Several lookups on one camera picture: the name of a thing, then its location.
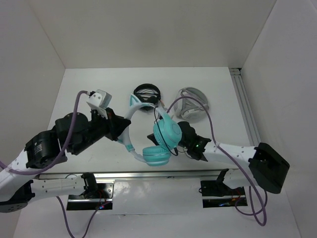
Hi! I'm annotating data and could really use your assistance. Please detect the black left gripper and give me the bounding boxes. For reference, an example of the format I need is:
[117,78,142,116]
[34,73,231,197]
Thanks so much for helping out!
[71,106,131,155]

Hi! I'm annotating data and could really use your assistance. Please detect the teal cat-ear headphones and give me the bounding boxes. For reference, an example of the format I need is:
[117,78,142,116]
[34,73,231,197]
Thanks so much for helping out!
[119,94,182,167]

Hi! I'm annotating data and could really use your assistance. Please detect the thin black headphone cable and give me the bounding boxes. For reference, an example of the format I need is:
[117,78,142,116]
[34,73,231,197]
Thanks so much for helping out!
[152,105,189,157]

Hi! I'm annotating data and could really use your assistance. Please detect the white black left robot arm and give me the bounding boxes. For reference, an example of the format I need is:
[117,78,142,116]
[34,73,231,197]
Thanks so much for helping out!
[0,108,131,213]

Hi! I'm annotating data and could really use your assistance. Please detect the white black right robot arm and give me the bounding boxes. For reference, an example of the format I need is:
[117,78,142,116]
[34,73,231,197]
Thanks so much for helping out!
[178,121,290,194]

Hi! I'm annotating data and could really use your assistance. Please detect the black headphones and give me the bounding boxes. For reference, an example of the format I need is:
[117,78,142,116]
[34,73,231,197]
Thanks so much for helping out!
[133,83,161,106]

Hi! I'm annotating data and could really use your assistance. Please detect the grey white headphones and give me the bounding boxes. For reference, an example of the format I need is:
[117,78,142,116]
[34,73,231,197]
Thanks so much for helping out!
[173,87,209,122]

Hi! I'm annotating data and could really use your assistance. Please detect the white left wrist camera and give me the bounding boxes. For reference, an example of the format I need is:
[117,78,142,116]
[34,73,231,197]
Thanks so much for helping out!
[87,89,112,119]

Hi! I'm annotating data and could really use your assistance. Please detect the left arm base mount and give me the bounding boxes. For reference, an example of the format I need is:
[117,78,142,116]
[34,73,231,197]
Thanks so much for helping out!
[66,182,114,211]

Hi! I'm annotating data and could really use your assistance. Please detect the aluminium front rail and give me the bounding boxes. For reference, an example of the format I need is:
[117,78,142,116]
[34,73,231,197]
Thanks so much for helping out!
[37,168,256,180]

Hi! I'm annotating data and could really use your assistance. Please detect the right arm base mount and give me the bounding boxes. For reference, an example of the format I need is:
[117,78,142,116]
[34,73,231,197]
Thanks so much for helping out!
[199,180,248,208]

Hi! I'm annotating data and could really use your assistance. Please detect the aluminium side rail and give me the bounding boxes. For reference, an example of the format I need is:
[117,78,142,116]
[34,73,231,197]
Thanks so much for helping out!
[229,68,262,146]

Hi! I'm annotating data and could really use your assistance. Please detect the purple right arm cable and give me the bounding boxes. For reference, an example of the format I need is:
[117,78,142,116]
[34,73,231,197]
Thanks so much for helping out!
[167,95,269,227]

